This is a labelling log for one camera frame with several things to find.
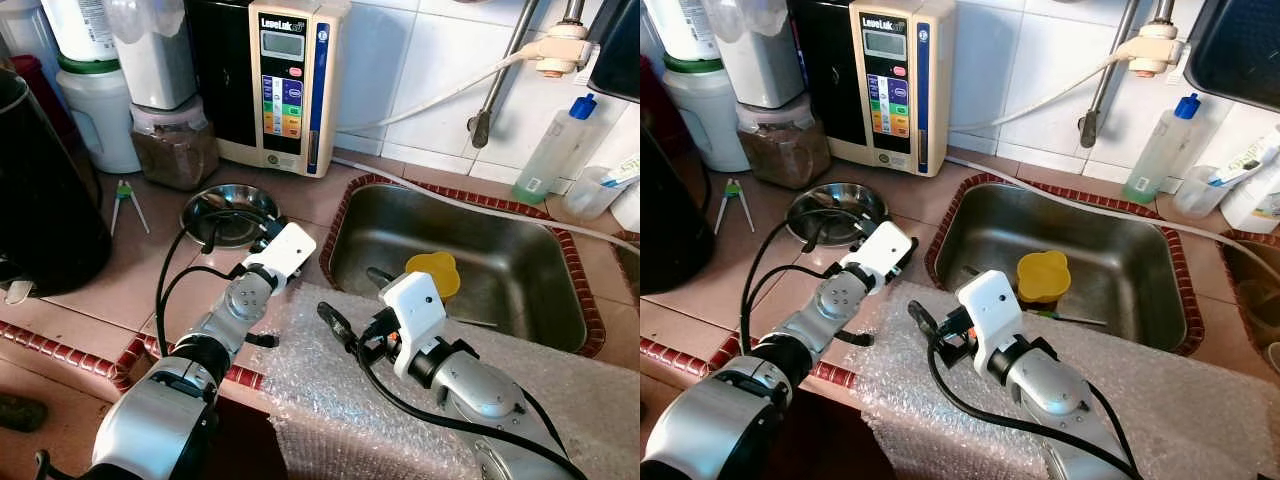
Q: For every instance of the dark blue plastic tray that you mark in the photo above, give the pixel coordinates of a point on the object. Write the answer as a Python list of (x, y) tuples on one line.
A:
[(620, 45), (1240, 50)]

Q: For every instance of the white jug with green lid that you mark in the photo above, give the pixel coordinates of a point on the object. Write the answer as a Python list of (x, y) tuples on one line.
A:
[(700, 125), (95, 125)]

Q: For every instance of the small tongs with green hinge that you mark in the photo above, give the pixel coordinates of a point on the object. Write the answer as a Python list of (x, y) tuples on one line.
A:
[(122, 190), (727, 188)]

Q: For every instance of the clear jar of brown powder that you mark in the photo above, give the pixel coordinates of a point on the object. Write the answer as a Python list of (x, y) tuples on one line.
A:
[(780, 155), (175, 155)]

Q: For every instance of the plain white plastic container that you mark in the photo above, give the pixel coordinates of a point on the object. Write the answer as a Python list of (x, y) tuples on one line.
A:
[(25, 40)]

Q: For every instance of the white labelled plastic bottle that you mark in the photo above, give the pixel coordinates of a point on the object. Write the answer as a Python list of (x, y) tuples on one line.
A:
[(80, 30), (685, 30)]

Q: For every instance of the clear bubble wrap sheet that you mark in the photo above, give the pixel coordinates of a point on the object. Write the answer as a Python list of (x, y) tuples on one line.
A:
[(1170, 400), (560, 400)]

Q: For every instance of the cream and black water ionizer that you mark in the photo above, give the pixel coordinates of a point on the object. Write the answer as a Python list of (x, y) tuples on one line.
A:
[(300, 100), (905, 100)]

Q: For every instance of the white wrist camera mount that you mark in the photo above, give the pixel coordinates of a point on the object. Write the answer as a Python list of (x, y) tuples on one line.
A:
[(990, 310), (285, 250), (880, 252), (415, 310)]

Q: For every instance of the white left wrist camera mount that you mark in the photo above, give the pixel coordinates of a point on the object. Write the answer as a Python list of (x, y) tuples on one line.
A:
[(285, 250), (880, 252)]

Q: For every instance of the clear plastic cup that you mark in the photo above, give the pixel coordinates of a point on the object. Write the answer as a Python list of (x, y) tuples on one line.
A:
[(1195, 195), (590, 195)]

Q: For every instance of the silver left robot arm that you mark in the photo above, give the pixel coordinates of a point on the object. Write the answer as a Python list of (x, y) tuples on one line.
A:
[(160, 420), (740, 420)]

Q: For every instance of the white and green tube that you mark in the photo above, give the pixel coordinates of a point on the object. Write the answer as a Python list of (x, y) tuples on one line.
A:
[(622, 175), (1240, 165)]

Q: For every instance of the steel wall faucet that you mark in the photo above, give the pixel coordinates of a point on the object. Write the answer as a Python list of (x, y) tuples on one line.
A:
[(1108, 90), (500, 90)]

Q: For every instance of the stainless steel bowl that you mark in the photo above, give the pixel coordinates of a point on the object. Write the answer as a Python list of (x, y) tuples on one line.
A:
[(835, 200), (230, 200)]

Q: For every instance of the cream faucet diverter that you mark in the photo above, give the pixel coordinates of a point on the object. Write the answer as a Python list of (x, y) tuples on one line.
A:
[(1157, 48), (560, 50)]

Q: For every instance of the white detergent bottle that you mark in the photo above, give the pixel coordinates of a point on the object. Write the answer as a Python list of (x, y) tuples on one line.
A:
[(628, 210), (1258, 205)]

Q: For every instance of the frosted white plastic container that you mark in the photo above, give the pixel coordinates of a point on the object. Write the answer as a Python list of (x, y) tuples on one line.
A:
[(765, 60), (160, 60)]

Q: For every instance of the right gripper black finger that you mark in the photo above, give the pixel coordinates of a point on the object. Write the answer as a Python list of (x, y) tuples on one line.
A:
[(926, 323), (338, 325), (381, 276)]

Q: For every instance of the black tape piece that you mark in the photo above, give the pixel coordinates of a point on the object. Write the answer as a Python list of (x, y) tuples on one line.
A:
[(858, 339), (265, 341)]

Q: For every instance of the red plastic container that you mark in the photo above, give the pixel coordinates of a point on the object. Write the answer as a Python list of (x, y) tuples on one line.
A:
[(35, 85), (660, 100)]

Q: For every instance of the clear bottle with blue cap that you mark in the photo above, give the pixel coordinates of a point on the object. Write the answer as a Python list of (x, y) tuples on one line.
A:
[(550, 155), (1160, 150)]

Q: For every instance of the black electric kettle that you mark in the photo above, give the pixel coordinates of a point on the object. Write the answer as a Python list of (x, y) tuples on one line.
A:
[(670, 220), (50, 200)]

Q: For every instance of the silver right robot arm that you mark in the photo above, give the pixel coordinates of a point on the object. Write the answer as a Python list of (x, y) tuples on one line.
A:
[(1050, 390), (480, 390)]

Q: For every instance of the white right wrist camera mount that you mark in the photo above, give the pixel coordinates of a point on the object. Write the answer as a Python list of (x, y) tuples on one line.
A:
[(415, 310), (990, 310)]

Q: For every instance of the small steel side sink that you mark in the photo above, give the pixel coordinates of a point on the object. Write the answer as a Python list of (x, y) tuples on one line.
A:
[(1250, 290), (628, 265)]

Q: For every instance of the stainless steel sink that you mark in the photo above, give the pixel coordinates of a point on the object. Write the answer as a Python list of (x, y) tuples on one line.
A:
[(520, 260), (1120, 250)]

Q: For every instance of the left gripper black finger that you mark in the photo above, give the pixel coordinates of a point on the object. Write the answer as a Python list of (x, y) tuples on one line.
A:
[(867, 227), (272, 227)]

